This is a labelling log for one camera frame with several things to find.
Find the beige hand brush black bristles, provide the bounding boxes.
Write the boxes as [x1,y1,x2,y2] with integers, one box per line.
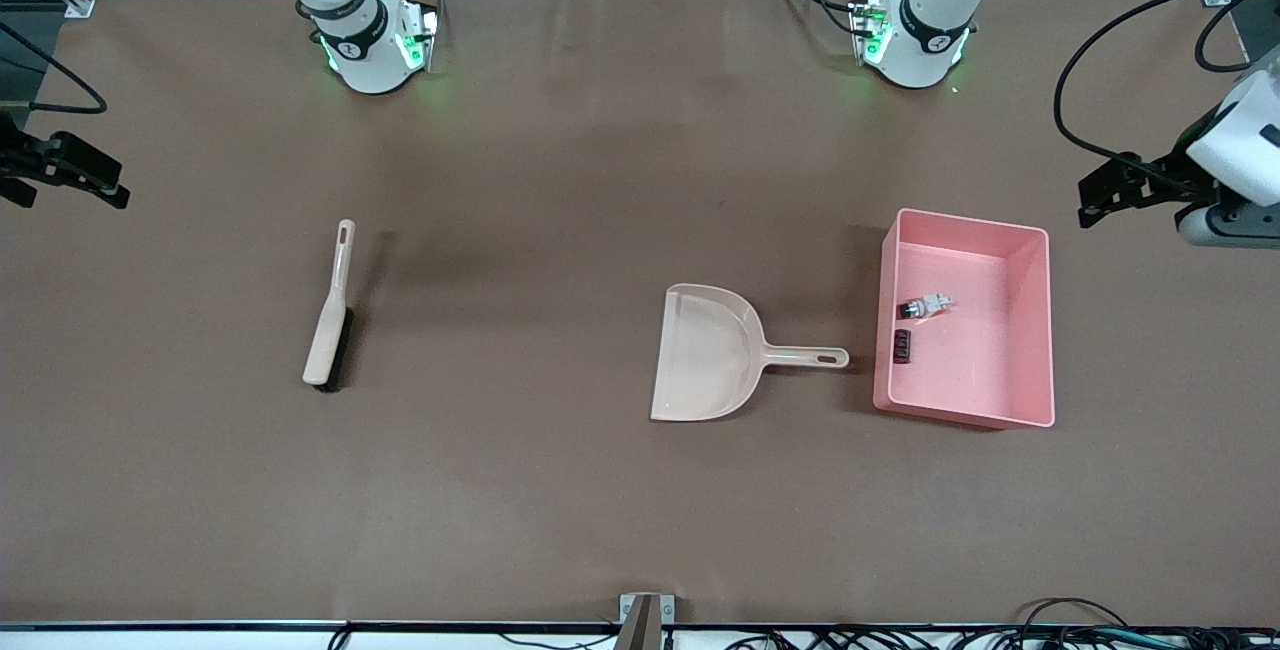
[303,220,357,393]

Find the beige plastic dustpan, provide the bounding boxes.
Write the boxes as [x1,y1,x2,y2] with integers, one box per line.
[650,283,851,423]

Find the pink plastic bin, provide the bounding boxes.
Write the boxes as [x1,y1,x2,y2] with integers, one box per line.
[873,208,1057,431]

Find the brown table cover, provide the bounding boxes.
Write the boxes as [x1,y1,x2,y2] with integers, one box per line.
[0,0,1280,628]

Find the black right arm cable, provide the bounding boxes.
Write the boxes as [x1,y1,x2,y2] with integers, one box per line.
[0,22,109,117]

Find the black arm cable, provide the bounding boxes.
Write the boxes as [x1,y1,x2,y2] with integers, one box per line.
[1054,0,1280,171]
[0,22,109,117]

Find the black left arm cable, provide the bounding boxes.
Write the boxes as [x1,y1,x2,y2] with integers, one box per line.
[1054,0,1280,171]

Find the thin black cable loop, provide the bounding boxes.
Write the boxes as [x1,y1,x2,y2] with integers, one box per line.
[1194,0,1280,73]

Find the black cable bundle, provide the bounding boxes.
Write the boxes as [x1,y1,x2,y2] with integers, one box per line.
[720,598,1280,650]

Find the grey metal bracket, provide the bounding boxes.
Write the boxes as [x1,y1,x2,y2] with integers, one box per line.
[618,593,676,650]

